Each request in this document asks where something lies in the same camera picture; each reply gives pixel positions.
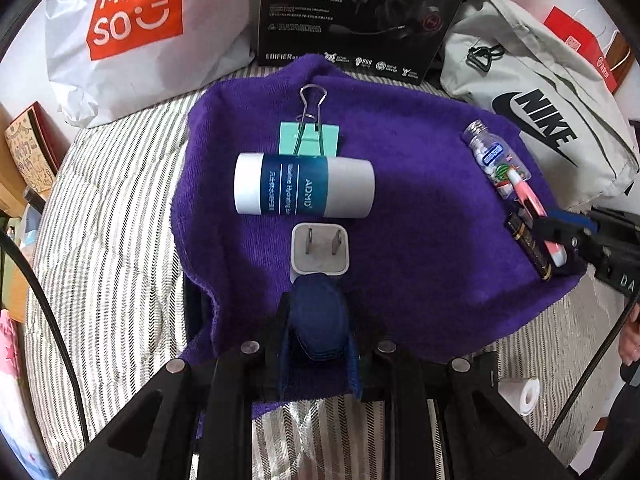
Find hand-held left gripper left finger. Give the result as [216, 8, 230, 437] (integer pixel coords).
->
[90, 280, 321, 480]

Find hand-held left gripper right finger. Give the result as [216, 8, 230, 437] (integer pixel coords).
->
[320, 280, 552, 480]

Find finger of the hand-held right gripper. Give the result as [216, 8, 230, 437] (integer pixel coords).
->
[531, 208, 602, 244]
[549, 237, 595, 277]

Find pink tube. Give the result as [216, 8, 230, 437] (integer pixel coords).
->
[507, 167, 569, 267]

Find black and gold lip balm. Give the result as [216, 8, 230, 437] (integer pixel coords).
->
[503, 211, 554, 282]

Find white plug charger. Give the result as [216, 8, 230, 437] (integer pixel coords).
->
[290, 223, 350, 281]

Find clear pill bottle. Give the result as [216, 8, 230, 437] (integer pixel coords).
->
[462, 119, 532, 201]

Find white and blue bottle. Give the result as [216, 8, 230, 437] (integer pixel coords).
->
[233, 152, 376, 220]

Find green binder clip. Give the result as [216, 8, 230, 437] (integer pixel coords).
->
[277, 85, 342, 159]

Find person's right forearm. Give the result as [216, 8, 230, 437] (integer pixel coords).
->
[618, 309, 640, 386]

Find grey sling bag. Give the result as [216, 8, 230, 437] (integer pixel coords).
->
[439, 0, 640, 212]

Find purple towel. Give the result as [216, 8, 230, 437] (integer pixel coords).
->
[170, 52, 589, 437]

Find white tape roll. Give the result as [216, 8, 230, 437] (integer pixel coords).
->
[497, 377, 542, 417]

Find light blue tissue packet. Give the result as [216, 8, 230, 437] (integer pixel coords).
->
[19, 200, 45, 247]

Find pink cloth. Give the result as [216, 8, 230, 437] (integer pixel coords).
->
[0, 309, 53, 480]

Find white plastic bag red label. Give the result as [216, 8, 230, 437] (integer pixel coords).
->
[45, 0, 251, 129]

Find black headphone box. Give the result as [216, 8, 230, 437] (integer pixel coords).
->
[257, 0, 481, 86]

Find patterned brown box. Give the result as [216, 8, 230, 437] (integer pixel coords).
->
[4, 101, 64, 196]

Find black cable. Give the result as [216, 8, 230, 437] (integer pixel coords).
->
[0, 232, 83, 456]
[547, 302, 640, 453]

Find red paper bag white handles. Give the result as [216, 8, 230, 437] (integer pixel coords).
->
[542, 5, 634, 95]

